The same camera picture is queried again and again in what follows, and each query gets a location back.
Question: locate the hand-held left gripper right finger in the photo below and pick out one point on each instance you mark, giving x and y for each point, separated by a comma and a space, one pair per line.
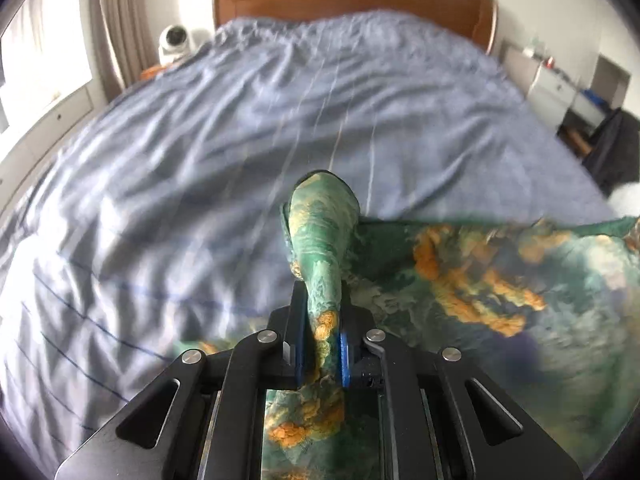
344, 360

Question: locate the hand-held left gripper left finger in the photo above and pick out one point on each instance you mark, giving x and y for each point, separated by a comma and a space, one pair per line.
299, 355

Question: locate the green printed jacket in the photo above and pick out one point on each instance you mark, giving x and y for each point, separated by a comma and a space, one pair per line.
500, 350

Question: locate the blue checked bed blanket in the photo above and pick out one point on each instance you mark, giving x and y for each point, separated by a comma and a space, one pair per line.
200, 135

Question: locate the wooden nightstand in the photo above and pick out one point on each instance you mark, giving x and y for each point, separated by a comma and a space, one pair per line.
152, 72

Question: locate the wooden chair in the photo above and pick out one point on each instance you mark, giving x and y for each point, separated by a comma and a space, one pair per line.
577, 142

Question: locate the white blurred object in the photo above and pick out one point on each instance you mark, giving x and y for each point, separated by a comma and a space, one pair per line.
625, 200

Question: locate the white window cabinet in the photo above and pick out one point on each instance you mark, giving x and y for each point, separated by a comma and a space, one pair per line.
55, 120

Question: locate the white and grey desk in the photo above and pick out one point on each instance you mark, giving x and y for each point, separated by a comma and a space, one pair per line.
547, 87

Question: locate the black chair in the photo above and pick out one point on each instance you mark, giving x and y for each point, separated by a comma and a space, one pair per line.
615, 150

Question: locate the blue items on desk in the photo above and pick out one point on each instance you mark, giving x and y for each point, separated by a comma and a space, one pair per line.
595, 98

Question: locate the beige curtain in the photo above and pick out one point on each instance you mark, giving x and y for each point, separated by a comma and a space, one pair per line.
125, 25

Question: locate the window with sheer curtain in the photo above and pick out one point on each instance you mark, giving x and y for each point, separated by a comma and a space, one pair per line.
45, 50

